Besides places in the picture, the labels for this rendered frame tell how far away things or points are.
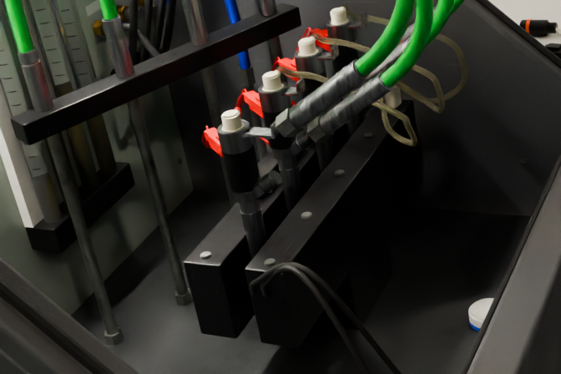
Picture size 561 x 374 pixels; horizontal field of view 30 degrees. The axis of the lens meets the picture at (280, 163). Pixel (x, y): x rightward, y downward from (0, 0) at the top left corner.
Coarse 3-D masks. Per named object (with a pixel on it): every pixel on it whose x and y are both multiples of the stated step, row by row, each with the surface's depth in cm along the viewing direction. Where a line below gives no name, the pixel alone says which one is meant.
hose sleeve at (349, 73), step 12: (348, 72) 80; (324, 84) 82; (336, 84) 81; (348, 84) 81; (360, 84) 81; (312, 96) 83; (324, 96) 82; (336, 96) 82; (300, 108) 84; (312, 108) 83; (324, 108) 83; (300, 120) 85
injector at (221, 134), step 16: (224, 144) 89; (240, 144) 88; (224, 160) 90; (240, 160) 89; (256, 160) 91; (240, 176) 90; (256, 176) 90; (272, 176) 90; (240, 192) 91; (256, 192) 90; (240, 208) 92; (256, 208) 92; (256, 224) 92; (256, 240) 93
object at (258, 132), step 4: (252, 128) 89; (256, 128) 89; (260, 128) 89; (264, 128) 88; (268, 128) 88; (244, 132) 88; (248, 132) 88; (252, 132) 88; (256, 132) 88; (260, 132) 88; (264, 132) 88; (268, 132) 88; (244, 136) 88; (248, 136) 88; (252, 136) 88; (256, 136) 88; (260, 136) 87; (264, 136) 87; (268, 136) 87
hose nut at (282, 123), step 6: (282, 114) 86; (288, 114) 85; (276, 120) 86; (282, 120) 85; (288, 120) 85; (276, 126) 86; (282, 126) 85; (288, 126) 85; (294, 126) 85; (282, 132) 86; (288, 132) 86; (294, 132) 86
